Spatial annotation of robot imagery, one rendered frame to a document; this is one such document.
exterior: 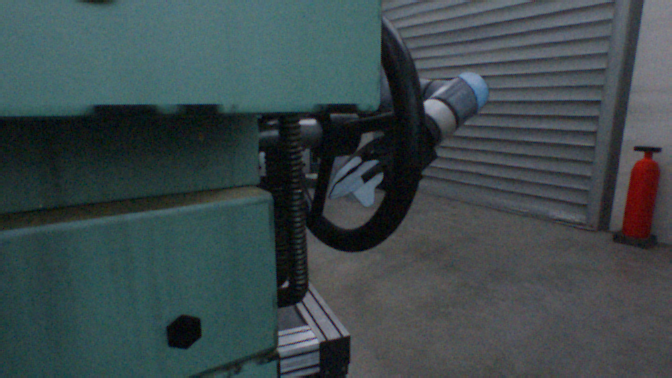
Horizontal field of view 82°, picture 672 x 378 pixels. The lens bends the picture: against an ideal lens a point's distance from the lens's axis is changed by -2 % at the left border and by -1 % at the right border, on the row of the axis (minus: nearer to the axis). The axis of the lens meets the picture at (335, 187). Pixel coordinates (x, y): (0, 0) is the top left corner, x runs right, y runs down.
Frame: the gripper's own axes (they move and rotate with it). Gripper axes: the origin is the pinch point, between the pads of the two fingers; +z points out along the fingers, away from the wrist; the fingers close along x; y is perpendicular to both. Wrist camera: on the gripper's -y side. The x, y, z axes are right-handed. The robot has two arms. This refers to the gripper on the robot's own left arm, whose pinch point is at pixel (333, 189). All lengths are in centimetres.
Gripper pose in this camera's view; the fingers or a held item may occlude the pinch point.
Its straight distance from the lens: 59.5
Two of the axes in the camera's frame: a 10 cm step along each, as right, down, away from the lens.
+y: 4.2, 7.9, 4.5
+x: -5.5, -1.7, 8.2
